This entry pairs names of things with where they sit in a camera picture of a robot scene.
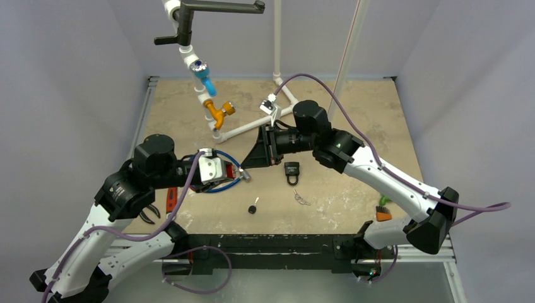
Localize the blue cable lock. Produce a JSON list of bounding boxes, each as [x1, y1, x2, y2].
[[206, 150, 252, 194]]

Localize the red cable padlock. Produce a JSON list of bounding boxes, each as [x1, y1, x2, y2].
[[189, 164, 236, 193]]

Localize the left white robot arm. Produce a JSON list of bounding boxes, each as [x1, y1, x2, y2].
[[30, 134, 240, 302]]

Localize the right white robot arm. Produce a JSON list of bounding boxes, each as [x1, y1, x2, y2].
[[242, 100, 459, 257]]

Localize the black head key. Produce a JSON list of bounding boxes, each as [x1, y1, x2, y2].
[[248, 197, 259, 214]]

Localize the black padlock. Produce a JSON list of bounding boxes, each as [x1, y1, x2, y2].
[[284, 162, 300, 186]]

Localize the black pliers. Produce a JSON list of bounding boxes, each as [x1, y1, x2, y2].
[[139, 203, 162, 225]]

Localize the orange brass valve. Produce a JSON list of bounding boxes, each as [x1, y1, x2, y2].
[[203, 99, 236, 131]]

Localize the blue valve fitting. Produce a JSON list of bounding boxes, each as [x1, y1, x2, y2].
[[189, 59, 217, 97]]

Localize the green cylinder object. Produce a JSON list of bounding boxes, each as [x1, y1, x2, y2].
[[379, 196, 392, 206]]

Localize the orange black tool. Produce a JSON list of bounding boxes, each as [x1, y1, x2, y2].
[[375, 205, 392, 222]]

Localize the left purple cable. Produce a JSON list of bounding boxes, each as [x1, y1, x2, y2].
[[42, 150, 233, 303]]

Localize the purple cable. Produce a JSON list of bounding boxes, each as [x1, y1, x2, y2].
[[42, 150, 233, 303], [273, 73, 512, 285]]

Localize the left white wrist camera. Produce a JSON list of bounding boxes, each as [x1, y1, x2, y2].
[[198, 148, 228, 184]]

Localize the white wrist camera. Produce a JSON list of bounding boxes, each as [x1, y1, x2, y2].
[[259, 93, 282, 126], [198, 148, 228, 184]]

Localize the red handled adjustable wrench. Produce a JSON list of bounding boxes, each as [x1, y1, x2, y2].
[[165, 187, 178, 218]]

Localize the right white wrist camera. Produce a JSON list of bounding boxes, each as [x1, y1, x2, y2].
[[259, 93, 282, 126]]

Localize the white PVC pipe frame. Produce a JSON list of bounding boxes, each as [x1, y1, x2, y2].
[[162, 0, 371, 146]]

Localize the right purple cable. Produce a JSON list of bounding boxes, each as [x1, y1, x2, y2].
[[273, 73, 512, 285]]

